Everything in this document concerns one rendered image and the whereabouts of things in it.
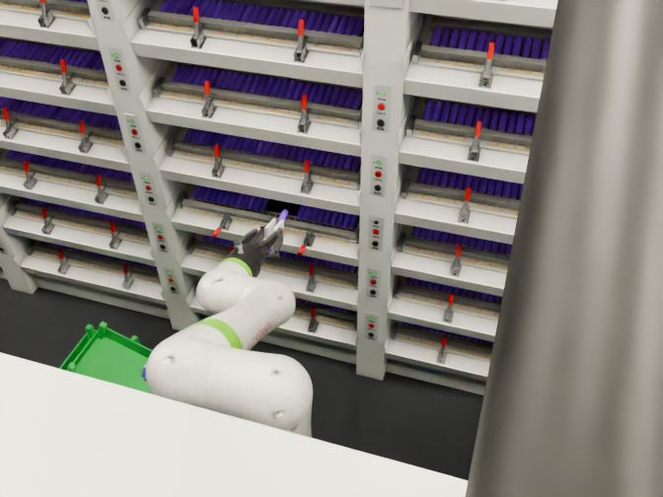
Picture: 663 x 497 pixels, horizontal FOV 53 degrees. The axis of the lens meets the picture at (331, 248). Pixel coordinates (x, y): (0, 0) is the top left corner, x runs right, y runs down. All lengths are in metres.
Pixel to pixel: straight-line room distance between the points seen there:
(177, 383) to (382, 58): 0.84
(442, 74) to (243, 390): 0.86
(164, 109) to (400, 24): 0.71
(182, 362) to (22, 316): 1.69
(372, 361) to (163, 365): 1.21
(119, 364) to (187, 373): 1.27
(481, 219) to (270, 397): 0.90
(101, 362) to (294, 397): 1.37
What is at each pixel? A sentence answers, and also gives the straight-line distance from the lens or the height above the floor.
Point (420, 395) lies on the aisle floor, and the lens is 2.26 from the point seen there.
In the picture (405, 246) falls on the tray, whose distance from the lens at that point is 1.92.
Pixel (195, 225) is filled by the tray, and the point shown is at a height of 0.54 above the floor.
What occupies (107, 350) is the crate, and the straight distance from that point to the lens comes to 2.37.
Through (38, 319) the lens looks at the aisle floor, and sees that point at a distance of 2.70.
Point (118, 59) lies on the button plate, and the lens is 1.84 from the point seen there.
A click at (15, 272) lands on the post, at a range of 2.77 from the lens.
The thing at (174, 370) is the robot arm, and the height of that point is 0.98.
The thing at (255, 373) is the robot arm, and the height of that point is 0.99.
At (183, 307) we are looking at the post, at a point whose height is 0.14.
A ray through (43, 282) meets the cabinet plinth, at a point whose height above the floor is 0.04.
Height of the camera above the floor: 1.83
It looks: 42 degrees down
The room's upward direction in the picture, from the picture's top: 1 degrees counter-clockwise
